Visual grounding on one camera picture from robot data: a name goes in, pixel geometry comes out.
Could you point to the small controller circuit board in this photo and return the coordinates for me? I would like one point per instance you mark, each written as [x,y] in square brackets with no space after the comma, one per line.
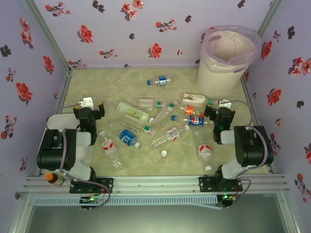
[228,197]
[91,199]

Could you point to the white round waste bin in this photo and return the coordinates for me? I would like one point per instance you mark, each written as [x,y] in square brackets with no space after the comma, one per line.
[218,82]

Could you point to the translucent plastic bin liner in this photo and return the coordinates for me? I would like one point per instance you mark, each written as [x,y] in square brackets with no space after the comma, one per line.
[218,65]

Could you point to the brown bottle orange cap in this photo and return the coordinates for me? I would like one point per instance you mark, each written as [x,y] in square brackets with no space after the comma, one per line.
[54,179]

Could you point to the large bottle pale green label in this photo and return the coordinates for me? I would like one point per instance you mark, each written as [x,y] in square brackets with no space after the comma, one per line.
[133,112]

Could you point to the white bottle bird label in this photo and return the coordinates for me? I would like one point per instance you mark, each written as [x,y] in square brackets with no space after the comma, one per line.
[194,98]

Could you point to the blue label bottle white cap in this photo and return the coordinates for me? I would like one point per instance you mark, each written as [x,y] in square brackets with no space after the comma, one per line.
[127,138]

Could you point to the clear bottle red label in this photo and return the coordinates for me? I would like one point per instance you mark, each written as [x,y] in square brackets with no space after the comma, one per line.
[204,150]
[111,151]

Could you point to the clear bottle orange label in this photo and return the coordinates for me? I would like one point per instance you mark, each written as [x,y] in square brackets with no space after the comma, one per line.
[189,109]

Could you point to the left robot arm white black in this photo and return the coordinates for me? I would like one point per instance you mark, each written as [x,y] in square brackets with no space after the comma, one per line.
[53,155]

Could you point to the aluminium frame post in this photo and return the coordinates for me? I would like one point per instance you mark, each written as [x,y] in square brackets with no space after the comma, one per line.
[48,31]
[269,14]

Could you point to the small bottle blue label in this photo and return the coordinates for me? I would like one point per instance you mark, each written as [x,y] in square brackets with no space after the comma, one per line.
[161,80]

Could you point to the ribbed bottle red white label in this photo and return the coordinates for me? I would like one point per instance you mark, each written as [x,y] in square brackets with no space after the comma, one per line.
[167,137]

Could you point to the clear Pepsi bottle blue cap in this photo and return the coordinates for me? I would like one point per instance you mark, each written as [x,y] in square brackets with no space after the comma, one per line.
[195,121]

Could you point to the long clear bottle green cap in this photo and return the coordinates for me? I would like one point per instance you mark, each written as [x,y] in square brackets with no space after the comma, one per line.
[164,116]

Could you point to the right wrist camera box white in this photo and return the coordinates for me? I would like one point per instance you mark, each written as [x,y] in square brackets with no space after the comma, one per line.
[224,104]

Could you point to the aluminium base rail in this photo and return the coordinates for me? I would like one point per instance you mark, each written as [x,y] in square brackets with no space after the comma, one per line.
[155,185]

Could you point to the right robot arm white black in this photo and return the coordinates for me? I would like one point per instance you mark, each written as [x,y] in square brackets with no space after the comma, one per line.
[252,145]

